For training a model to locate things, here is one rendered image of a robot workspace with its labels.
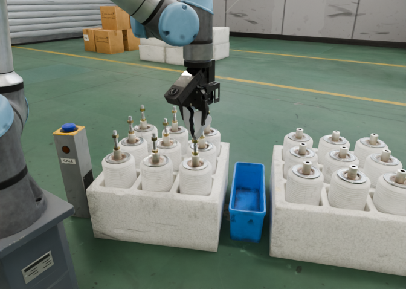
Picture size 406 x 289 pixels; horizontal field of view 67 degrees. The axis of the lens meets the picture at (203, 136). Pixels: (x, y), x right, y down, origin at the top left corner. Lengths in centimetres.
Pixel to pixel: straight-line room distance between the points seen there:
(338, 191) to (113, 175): 62
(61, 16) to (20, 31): 81
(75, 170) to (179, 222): 38
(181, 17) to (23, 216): 46
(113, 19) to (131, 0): 402
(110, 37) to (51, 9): 206
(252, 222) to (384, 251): 35
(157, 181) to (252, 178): 44
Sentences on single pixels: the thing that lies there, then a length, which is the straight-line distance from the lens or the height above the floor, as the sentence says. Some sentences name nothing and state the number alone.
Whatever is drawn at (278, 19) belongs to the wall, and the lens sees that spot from 614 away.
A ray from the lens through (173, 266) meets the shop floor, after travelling 94.
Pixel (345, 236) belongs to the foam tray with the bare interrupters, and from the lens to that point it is 94.
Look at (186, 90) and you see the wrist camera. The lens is 74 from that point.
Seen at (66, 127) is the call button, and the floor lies 33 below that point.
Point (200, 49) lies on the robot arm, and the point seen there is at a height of 58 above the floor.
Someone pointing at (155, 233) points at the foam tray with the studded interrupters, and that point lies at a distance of 97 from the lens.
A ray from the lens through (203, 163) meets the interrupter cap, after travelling 88.
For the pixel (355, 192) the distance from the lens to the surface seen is 89.
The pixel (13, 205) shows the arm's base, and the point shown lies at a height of 35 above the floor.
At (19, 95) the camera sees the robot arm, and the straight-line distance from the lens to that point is 74.
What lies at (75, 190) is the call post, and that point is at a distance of 111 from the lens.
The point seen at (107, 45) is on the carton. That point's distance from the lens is 452.
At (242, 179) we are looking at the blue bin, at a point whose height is 5.
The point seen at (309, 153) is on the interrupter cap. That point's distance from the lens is 99.
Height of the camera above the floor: 69
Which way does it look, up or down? 24 degrees down
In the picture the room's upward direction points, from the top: straight up
